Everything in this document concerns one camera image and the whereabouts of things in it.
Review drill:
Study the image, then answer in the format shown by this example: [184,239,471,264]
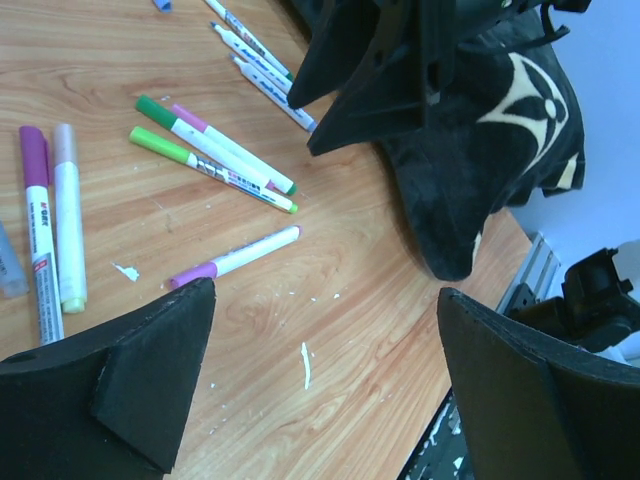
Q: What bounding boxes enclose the black floral pillow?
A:
[380,10,586,282]

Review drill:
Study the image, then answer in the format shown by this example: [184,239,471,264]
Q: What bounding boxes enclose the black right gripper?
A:
[288,0,591,155]

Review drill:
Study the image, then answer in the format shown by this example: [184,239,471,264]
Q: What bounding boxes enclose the light blue pen cap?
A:
[152,0,173,13]

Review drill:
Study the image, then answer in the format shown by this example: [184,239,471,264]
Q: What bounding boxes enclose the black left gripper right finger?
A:
[437,287,639,479]

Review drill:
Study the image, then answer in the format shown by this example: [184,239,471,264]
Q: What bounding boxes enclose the aluminium frame rails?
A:
[496,233,560,315]

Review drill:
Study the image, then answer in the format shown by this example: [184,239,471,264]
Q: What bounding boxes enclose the light green cap marker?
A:
[129,126,298,214]

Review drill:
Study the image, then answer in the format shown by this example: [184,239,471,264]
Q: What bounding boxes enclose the grey marker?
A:
[1,225,29,298]

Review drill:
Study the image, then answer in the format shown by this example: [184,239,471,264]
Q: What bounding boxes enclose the pink cap lying marker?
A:
[169,225,302,289]

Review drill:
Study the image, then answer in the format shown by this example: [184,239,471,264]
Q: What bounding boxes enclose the dark green cap marker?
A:
[205,0,294,81]

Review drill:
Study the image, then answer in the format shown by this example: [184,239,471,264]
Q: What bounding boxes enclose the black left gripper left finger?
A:
[1,278,216,479]

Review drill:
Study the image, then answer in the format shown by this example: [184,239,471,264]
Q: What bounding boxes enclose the lavender cap marker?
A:
[229,54,317,133]

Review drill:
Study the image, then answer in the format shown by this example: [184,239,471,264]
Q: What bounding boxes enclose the beige cap marker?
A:
[53,123,88,314]

